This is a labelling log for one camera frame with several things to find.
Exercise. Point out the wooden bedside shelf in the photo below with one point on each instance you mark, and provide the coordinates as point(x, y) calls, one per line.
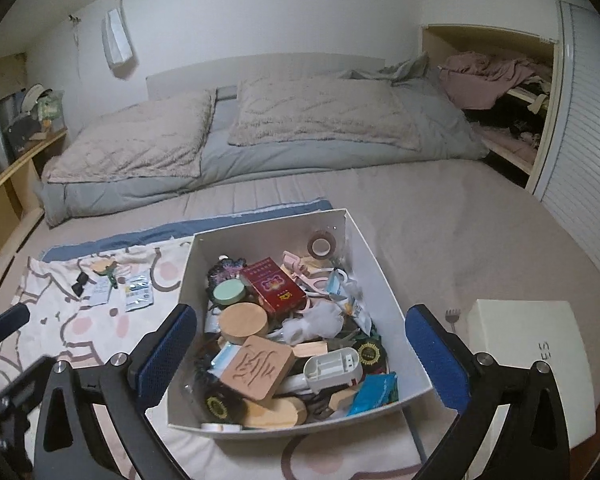
point(15, 180)

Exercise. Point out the white paper sachet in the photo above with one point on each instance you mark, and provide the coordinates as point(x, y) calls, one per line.
point(100, 294)

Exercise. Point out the beige fuzzy pillow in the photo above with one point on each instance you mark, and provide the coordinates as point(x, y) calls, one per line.
point(130, 145)
point(320, 110)

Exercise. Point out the printed blanket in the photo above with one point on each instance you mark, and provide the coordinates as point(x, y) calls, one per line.
point(70, 330)

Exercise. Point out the dark crochet coaster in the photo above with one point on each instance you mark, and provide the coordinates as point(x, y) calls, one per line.
point(225, 270)

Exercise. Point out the white plastic holder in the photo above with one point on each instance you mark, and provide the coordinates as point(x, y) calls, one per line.
point(330, 367)

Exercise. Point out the red cigarette box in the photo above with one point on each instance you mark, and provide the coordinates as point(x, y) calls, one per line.
point(272, 285)

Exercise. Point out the pile of clothes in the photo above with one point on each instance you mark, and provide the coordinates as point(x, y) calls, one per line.
point(475, 77)

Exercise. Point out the clear plastic bag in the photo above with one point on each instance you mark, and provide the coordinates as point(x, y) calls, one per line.
point(320, 320)

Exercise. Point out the brown tape roll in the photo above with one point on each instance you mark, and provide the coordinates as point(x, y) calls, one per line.
point(320, 256)

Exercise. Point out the small wooden block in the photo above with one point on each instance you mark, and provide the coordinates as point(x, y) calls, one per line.
point(312, 349)

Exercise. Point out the light wooden piece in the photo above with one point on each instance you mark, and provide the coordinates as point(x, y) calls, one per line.
point(342, 400)

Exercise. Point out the white shoe box lid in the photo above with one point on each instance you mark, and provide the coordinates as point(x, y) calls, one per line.
point(520, 350)

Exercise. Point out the carved wooden block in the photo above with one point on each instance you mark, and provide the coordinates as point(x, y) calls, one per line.
point(255, 367)

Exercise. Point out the white shoe box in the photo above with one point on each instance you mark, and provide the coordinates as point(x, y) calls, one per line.
point(360, 260)

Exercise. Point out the pink scissors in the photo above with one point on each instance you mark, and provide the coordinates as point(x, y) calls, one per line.
point(310, 272)

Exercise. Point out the wooden oval piece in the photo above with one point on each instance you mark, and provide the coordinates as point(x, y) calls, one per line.
point(275, 412)

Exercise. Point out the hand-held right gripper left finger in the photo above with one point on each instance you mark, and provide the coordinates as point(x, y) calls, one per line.
point(165, 355)

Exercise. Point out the white shutter door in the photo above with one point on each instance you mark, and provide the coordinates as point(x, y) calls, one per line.
point(585, 160)

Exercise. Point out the grey duvet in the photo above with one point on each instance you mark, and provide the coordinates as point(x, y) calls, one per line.
point(260, 165)

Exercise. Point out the blue packet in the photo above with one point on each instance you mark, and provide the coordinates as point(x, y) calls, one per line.
point(375, 392)

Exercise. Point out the white wall hanging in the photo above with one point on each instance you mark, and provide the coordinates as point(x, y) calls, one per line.
point(117, 40)

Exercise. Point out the green round case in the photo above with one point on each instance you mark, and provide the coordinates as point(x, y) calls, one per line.
point(230, 294)

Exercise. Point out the green clip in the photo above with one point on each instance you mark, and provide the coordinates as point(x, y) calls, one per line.
point(113, 280)

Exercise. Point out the face mask pack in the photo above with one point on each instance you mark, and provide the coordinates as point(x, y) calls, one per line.
point(222, 360)

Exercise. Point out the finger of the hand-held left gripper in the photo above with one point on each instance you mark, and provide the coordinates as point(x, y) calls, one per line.
point(10, 322)

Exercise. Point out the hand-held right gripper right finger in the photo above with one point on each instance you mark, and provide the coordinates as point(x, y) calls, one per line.
point(437, 360)

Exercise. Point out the wooden closet niche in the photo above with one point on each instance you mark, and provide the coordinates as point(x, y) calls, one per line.
point(520, 160)

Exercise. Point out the round wooden lid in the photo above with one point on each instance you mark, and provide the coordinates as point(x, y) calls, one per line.
point(243, 322)

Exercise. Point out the green plush toy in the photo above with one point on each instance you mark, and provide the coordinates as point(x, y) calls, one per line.
point(50, 107)

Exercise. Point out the white headboard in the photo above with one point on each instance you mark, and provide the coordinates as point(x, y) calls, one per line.
point(280, 70)

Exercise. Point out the small metal fork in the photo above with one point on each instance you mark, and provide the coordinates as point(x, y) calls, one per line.
point(452, 316)

